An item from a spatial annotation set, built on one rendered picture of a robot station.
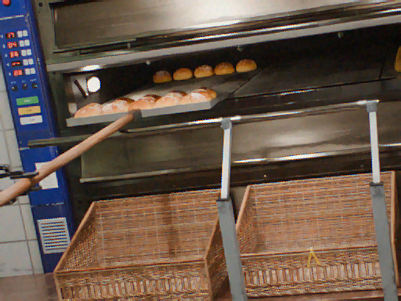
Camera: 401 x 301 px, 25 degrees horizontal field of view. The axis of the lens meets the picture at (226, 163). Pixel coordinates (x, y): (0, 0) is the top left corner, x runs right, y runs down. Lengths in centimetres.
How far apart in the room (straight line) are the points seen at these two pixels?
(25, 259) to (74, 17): 101
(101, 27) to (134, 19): 13
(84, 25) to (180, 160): 62
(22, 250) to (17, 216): 14
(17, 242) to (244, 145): 104
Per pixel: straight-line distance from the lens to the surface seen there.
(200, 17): 335
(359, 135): 333
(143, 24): 341
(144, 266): 308
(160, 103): 330
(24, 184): 233
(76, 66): 337
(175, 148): 347
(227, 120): 299
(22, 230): 377
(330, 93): 332
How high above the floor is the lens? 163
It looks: 12 degrees down
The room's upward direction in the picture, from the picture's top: 9 degrees counter-clockwise
